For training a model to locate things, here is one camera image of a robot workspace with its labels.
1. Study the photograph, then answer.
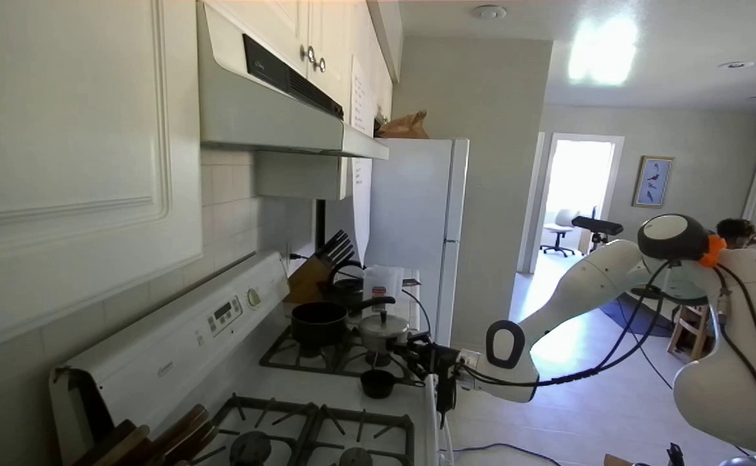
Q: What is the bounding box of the black measuring cup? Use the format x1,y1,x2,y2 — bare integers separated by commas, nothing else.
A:
361,367,398,402

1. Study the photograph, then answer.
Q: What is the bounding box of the blue rug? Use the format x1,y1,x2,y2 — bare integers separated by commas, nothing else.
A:
619,291,671,340

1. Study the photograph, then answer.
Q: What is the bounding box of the round ceiling light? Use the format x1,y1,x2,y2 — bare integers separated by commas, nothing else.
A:
469,4,512,23

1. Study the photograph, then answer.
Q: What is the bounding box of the white upper cabinet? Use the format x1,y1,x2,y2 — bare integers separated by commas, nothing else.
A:
206,0,407,141
0,0,206,263

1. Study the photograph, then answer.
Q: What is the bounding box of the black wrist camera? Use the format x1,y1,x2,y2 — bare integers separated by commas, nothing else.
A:
436,371,460,414

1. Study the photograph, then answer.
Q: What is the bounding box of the bright doorway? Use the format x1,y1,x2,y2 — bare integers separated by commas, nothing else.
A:
534,129,629,279

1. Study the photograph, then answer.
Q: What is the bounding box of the small silver pot black handle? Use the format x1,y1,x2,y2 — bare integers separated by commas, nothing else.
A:
358,312,425,357

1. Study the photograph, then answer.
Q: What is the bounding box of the person with dark hair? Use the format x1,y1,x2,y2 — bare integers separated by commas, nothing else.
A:
711,216,756,254

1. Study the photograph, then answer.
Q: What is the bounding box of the white gas stove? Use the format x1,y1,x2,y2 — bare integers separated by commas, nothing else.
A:
46,250,450,466

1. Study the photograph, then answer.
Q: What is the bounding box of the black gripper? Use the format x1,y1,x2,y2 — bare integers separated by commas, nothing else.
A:
390,340,464,388

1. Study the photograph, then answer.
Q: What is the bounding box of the white boxy wall unit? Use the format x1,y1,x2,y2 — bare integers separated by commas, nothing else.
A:
252,151,351,204

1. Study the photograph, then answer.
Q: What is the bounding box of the wooden stool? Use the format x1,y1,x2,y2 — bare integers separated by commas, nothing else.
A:
665,301,711,364

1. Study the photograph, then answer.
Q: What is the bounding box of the brown basket on refrigerator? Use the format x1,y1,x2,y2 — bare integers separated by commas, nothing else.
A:
376,110,432,144

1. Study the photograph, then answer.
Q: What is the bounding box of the silver pot lid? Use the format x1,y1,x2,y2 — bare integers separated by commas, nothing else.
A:
358,312,412,336

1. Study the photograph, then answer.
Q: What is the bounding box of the framed wall picture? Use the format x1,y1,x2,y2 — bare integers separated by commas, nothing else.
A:
631,154,679,211

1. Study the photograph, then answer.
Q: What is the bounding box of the small ceiling detector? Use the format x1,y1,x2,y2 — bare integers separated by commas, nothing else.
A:
714,58,756,76

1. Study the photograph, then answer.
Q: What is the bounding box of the brown block with black utensils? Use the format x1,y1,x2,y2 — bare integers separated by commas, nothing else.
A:
284,228,361,307

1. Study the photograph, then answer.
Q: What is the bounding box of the white refrigerator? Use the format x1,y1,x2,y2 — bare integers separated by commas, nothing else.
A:
362,134,474,357

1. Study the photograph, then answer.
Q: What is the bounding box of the orange cable clip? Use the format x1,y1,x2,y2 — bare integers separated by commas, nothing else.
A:
698,233,731,269

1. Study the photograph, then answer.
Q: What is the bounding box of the wooden knife block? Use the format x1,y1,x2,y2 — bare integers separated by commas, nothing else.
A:
73,402,218,466

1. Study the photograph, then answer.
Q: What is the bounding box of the black floor cable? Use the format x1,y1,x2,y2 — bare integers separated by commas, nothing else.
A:
454,440,542,466

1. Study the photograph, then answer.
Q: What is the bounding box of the black stand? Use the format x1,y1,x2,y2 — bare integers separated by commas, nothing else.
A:
570,213,627,254

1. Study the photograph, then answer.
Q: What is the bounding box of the office chair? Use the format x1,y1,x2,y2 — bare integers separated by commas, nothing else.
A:
538,207,581,259

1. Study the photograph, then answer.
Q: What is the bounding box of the white range hood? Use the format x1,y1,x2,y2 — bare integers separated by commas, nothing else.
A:
196,0,390,164

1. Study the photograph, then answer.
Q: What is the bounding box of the black saucepan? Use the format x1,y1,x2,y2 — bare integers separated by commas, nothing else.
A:
288,292,398,357

